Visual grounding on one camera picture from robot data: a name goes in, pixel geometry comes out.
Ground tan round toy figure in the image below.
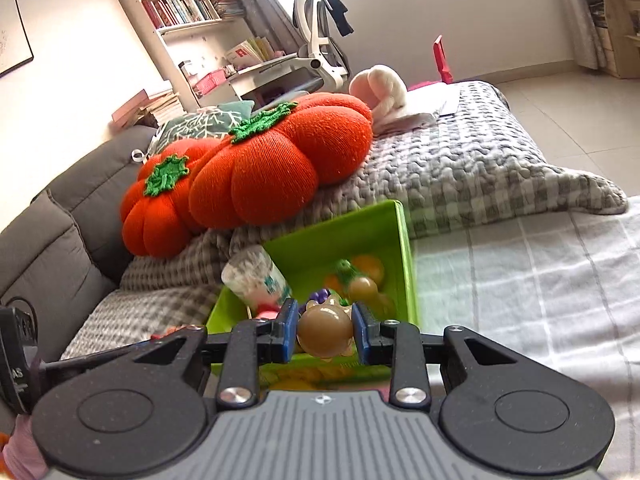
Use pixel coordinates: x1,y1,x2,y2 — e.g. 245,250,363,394
296,295,354,360

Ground green plastic storage box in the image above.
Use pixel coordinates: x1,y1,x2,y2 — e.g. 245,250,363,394
206,200,419,390

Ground orange toy with green leaves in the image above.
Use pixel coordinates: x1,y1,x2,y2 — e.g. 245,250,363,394
323,255,385,295

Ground purple toy grapes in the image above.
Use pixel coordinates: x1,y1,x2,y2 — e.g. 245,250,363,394
305,288,332,310

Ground grey sofa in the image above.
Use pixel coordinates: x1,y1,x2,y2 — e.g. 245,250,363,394
1,126,155,361

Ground small orange pumpkin cushion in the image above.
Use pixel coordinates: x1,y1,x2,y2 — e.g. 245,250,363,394
119,138,220,259

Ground light checked bed sheet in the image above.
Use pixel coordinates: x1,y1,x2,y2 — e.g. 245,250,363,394
412,197,640,479

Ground large orange pumpkin cushion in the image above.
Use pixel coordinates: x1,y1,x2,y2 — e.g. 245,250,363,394
189,92,373,230

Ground grey checked knitted blanket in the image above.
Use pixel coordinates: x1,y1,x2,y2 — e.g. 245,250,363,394
62,81,629,359

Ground teal patterned pillow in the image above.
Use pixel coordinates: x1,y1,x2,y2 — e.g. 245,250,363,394
146,100,254,157

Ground pink white plush toy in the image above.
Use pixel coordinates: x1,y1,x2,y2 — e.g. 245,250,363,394
348,65,408,122

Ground red pink stand object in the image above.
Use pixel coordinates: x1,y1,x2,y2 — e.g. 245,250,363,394
433,35,454,84

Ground white office chair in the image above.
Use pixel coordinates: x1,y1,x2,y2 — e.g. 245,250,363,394
291,0,350,93

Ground white bookshelf with books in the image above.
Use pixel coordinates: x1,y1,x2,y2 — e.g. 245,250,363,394
106,0,302,111

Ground wooden shelf unit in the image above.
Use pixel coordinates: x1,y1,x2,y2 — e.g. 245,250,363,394
588,0,639,79

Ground wall picture frame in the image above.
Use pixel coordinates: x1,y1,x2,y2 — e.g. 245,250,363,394
0,0,34,77

